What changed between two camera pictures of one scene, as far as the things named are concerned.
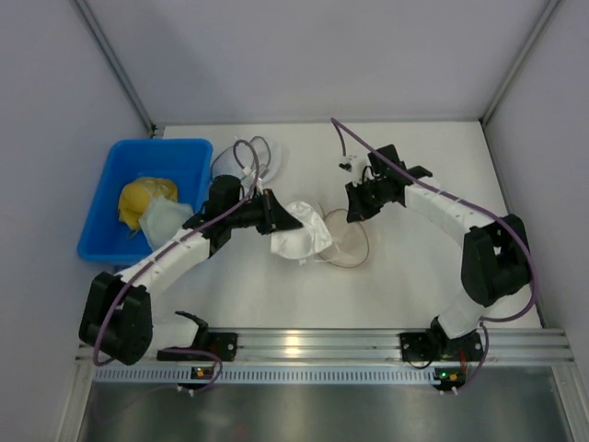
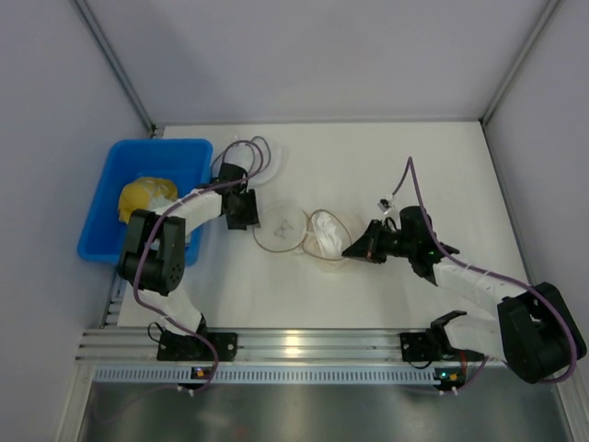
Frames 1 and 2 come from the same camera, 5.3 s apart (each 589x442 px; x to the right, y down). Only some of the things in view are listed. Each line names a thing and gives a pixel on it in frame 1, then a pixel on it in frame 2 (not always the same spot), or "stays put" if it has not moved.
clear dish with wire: (255, 157) stays put
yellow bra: (137, 194) stays put
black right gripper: (364, 199) to (375, 242)
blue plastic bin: (187, 163) stays put
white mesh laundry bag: (350, 240) to (286, 227)
